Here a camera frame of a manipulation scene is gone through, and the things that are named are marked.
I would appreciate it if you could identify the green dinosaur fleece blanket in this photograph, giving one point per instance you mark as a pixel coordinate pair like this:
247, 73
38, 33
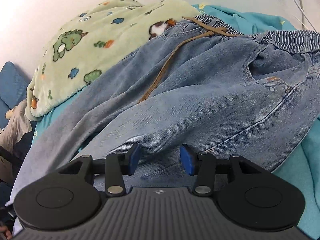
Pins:
93, 42

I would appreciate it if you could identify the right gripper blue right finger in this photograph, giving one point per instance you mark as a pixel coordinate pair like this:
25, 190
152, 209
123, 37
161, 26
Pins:
201, 165

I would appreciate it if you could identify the blue denim jeans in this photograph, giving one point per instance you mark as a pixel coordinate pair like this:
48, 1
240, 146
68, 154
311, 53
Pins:
187, 99

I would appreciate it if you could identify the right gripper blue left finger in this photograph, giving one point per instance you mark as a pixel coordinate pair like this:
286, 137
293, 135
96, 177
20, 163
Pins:
118, 165

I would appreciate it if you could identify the teal smiley bed sheet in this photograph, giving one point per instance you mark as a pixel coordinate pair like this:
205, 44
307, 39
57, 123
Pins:
287, 129

